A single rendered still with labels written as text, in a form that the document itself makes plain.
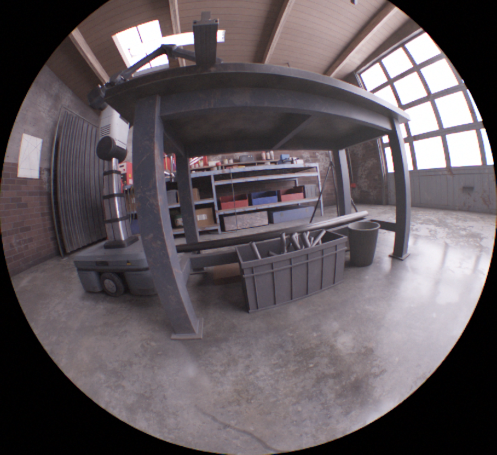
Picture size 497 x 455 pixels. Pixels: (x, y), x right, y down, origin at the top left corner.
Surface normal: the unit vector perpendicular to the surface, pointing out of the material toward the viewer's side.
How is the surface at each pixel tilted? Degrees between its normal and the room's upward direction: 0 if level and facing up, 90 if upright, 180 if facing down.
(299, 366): 0
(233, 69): 90
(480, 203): 90
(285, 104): 90
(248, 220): 90
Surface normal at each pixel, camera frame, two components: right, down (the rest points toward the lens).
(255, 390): -0.12, -0.99
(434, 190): -0.97, 0.14
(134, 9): 0.14, 0.99
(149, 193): 0.18, 0.06
